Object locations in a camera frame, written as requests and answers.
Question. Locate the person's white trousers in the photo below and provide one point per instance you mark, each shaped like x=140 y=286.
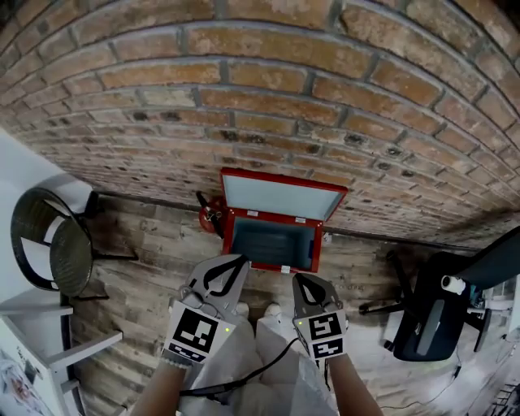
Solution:
x=272 y=390

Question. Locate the person's left forearm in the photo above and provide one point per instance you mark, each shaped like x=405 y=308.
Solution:
x=162 y=390

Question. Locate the red fire extinguisher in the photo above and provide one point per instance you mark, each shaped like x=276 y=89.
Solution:
x=208 y=217

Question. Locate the black office chair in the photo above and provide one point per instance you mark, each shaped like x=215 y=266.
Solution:
x=430 y=321

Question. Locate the person's left white shoe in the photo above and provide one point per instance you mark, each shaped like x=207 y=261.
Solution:
x=242 y=309

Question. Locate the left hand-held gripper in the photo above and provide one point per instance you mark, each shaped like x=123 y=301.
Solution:
x=195 y=331

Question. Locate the person's right white shoe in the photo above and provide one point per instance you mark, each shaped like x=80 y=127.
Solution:
x=273 y=310

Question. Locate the printed paper sheet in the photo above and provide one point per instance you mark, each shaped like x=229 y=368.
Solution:
x=16 y=386

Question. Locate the white shelf unit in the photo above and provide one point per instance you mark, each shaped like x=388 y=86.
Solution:
x=81 y=349

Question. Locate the red fire cabinet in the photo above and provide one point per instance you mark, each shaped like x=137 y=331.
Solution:
x=268 y=243

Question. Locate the person's right forearm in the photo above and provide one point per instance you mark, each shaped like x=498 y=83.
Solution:
x=353 y=386

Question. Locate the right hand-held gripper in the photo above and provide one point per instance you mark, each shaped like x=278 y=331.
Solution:
x=325 y=333

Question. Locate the person's white shoe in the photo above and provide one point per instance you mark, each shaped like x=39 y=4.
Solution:
x=273 y=310
x=242 y=309

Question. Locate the white cylindrical camera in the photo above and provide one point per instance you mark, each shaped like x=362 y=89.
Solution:
x=453 y=284

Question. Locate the dark wicker chair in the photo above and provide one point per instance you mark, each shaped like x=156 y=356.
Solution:
x=69 y=256

